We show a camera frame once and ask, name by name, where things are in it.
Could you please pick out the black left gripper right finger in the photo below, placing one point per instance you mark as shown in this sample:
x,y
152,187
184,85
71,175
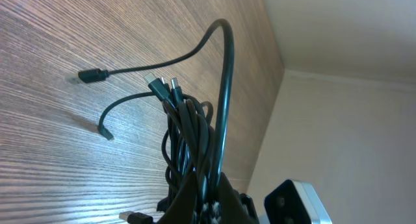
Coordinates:
x,y
235,207

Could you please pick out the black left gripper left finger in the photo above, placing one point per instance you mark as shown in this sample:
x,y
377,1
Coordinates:
x,y
182,208

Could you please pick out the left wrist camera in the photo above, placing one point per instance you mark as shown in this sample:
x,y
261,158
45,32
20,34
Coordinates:
x,y
294,202

